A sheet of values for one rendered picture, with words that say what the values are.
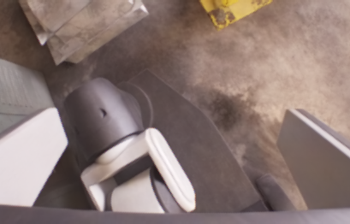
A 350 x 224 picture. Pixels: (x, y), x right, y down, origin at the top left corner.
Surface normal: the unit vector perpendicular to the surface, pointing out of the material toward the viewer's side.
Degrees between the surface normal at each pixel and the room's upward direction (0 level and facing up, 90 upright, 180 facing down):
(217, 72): 0
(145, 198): 22
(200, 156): 0
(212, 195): 0
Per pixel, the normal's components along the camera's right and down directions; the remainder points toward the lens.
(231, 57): -0.18, -0.07
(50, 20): 0.38, 0.70
